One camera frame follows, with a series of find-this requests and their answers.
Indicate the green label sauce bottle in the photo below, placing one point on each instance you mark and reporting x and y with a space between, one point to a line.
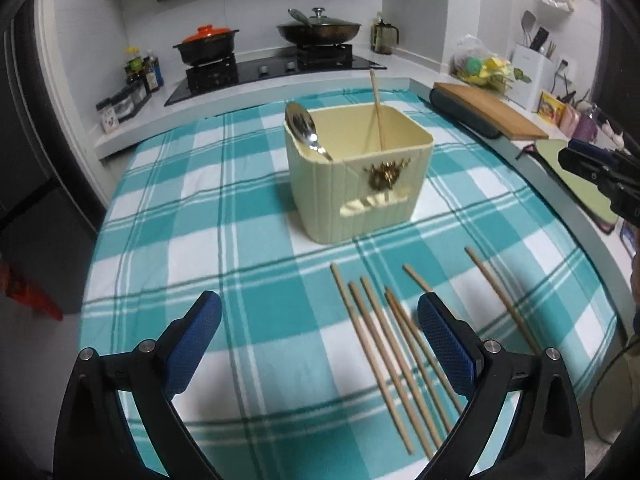
133 67

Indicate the black wok with glass lid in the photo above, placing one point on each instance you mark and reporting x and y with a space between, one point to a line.
320 32

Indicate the green cutting board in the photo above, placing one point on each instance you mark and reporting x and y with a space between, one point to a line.
565 185

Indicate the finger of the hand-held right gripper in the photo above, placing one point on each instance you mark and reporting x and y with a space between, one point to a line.
587 149
580 165

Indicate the clear plastic bag yellow contents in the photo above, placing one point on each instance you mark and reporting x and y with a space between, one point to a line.
480 67

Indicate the grey spatula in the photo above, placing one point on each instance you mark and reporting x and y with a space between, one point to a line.
529 22

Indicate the yellow packet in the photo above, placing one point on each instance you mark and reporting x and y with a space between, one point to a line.
552 107

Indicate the dark soy sauce bottle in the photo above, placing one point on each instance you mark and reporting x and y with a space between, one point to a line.
152 75

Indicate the white knife holder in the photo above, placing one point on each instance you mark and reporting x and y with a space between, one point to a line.
530 75

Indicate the black casserole pot orange lid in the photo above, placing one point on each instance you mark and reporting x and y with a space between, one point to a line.
205 50

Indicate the wooden cutting board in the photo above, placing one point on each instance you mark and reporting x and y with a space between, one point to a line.
495 107

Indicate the clear spice jar set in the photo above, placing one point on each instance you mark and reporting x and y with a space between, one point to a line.
117 107

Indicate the red floor object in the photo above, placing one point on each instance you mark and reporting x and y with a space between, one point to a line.
30 292

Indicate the teal checked tablecloth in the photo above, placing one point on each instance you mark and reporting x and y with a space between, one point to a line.
225 210

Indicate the pink cup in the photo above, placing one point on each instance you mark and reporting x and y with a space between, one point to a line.
580 127

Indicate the metal spoon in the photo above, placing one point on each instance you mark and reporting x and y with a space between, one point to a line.
300 122

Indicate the cream plastic utensil container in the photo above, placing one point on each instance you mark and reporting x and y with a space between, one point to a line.
350 200

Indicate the glass french press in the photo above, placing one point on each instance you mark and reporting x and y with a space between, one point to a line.
384 40

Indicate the black gas stove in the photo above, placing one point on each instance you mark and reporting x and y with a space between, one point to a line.
270 67

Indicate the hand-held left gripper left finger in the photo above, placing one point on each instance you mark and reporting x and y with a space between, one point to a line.
195 340

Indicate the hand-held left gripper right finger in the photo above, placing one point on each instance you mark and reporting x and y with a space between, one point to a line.
445 345

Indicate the dark blue flat case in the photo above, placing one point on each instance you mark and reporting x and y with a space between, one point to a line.
460 112

